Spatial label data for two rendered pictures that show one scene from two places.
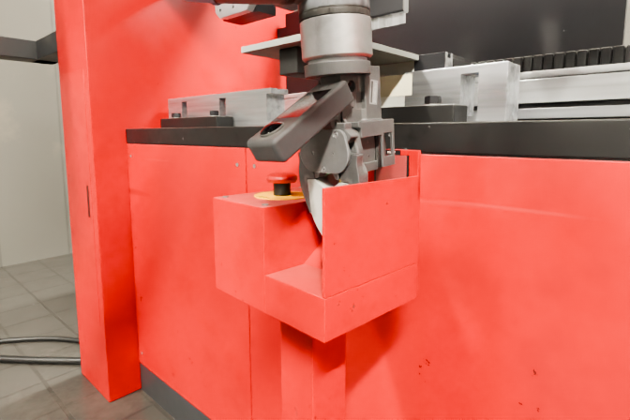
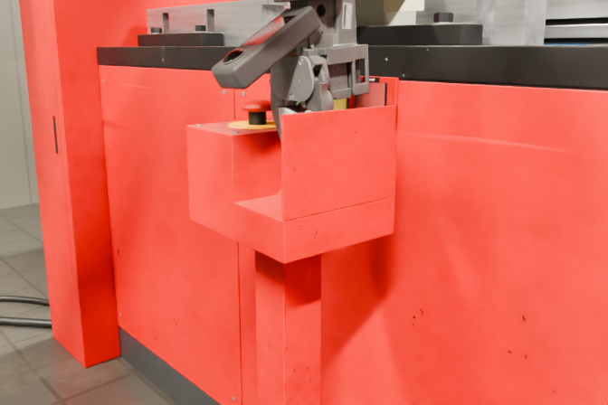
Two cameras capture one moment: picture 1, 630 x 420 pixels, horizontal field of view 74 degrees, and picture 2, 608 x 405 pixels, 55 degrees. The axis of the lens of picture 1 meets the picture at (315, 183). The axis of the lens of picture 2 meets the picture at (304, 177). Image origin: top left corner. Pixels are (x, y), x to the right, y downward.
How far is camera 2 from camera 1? 0.19 m
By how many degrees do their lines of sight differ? 8
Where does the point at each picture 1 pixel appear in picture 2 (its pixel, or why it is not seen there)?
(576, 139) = (570, 66)
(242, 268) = (213, 197)
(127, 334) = (102, 292)
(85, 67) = not seen: outside the picture
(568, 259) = (559, 197)
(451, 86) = (467, 1)
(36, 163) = not seen: outside the picture
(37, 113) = not seen: outside the picture
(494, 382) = (485, 330)
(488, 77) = not seen: outside the picture
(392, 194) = (362, 123)
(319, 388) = (290, 320)
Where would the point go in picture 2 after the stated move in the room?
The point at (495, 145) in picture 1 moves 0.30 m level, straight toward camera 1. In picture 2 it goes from (492, 72) to (411, 88)
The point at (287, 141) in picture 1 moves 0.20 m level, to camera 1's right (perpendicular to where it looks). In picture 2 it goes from (247, 69) to (465, 69)
